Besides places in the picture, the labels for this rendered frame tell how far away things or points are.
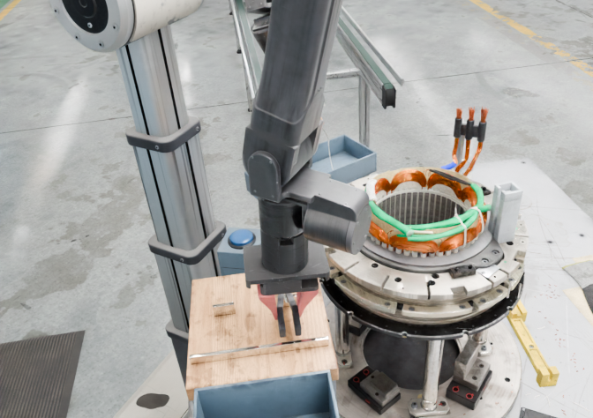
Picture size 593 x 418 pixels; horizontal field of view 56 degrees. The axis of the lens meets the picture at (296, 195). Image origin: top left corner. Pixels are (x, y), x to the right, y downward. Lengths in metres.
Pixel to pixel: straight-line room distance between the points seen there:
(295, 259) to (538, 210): 0.96
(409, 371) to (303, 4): 0.76
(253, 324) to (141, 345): 1.53
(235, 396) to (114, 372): 1.53
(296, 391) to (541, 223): 0.90
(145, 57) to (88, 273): 1.83
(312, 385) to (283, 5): 0.46
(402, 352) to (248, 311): 0.41
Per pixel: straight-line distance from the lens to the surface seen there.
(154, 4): 0.91
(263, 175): 0.57
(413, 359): 1.11
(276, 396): 0.74
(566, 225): 1.49
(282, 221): 0.62
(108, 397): 2.18
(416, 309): 0.80
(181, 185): 1.07
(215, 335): 0.78
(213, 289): 0.84
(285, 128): 0.54
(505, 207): 0.83
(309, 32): 0.50
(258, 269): 0.68
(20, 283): 2.80
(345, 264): 0.81
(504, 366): 1.10
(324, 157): 1.20
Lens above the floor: 1.63
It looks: 34 degrees down
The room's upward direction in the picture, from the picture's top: 5 degrees counter-clockwise
